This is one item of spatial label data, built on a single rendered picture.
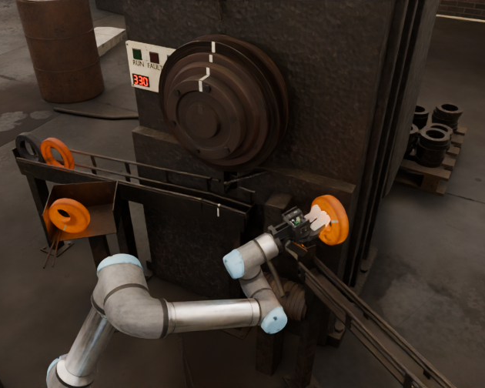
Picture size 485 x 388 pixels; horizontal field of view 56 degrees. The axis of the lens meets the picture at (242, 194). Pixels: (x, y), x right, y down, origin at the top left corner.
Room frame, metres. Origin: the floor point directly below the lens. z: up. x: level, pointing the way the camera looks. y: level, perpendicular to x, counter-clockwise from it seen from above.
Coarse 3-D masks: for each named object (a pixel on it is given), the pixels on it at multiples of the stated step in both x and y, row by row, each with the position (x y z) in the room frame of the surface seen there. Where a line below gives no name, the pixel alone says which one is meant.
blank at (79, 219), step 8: (56, 200) 1.41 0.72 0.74; (64, 200) 1.40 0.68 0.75; (72, 200) 1.41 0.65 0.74; (56, 208) 1.39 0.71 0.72; (64, 208) 1.39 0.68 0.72; (72, 208) 1.38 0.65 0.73; (80, 208) 1.39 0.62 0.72; (56, 216) 1.40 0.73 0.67; (64, 216) 1.42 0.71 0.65; (72, 216) 1.38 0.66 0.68; (80, 216) 1.38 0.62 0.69; (88, 216) 1.39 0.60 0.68; (56, 224) 1.39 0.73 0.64; (64, 224) 1.39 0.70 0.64; (72, 224) 1.39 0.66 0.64; (80, 224) 1.38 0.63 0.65; (88, 224) 1.40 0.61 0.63; (72, 232) 1.39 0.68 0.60
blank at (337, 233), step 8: (320, 200) 1.13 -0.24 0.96; (328, 200) 1.10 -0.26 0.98; (336, 200) 1.10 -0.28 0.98; (320, 208) 1.12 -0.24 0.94; (328, 208) 1.09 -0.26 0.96; (336, 208) 1.07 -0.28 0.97; (336, 216) 1.05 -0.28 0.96; (344, 216) 1.06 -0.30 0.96; (328, 224) 1.12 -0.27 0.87; (336, 224) 1.05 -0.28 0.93; (344, 224) 1.04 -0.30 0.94; (328, 232) 1.07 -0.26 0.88; (336, 232) 1.04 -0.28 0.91; (344, 232) 1.03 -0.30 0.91; (328, 240) 1.07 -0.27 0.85; (336, 240) 1.03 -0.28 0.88
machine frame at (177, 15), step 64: (128, 0) 1.76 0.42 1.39; (192, 0) 1.63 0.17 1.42; (256, 0) 1.52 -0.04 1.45; (320, 0) 1.43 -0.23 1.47; (384, 0) 1.34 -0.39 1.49; (320, 64) 1.42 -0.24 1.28; (384, 64) 1.41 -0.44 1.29; (320, 128) 1.41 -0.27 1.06; (384, 128) 1.58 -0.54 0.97; (192, 192) 1.59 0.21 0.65; (256, 192) 1.45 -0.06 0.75; (320, 192) 1.34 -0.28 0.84; (192, 256) 1.61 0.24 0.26; (320, 256) 1.32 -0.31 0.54; (320, 320) 1.30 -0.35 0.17
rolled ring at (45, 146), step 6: (48, 138) 1.89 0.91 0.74; (54, 138) 1.88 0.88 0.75; (42, 144) 1.88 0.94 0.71; (48, 144) 1.86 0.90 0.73; (54, 144) 1.84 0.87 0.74; (60, 144) 1.84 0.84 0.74; (42, 150) 1.89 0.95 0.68; (48, 150) 1.90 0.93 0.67; (60, 150) 1.83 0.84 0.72; (66, 150) 1.83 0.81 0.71; (48, 156) 1.89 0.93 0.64; (66, 156) 1.81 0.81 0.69; (72, 156) 1.84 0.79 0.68; (48, 162) 1.88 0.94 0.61; (54, 162) 1.88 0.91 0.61; (66, 162) 1.82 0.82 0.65; (72, 162) 1.83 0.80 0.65; (72, 168) 1.83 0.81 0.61
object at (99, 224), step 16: (64, 192) 1.55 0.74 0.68; (80, 192) 1.55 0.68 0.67; (96, 192) 1.56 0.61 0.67; (112, 192) 1.57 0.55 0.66; (48, 208) 1.42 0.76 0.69; (96, 208) 1.54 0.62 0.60; (112, 208) 1.39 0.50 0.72; (48, 224) 1.37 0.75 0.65; (96, 224) 1.44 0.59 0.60; (112, 224) 1.43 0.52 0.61; (64, 240) 1.35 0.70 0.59; (96, 240) 1.43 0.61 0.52; (96, 256) 1.43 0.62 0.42
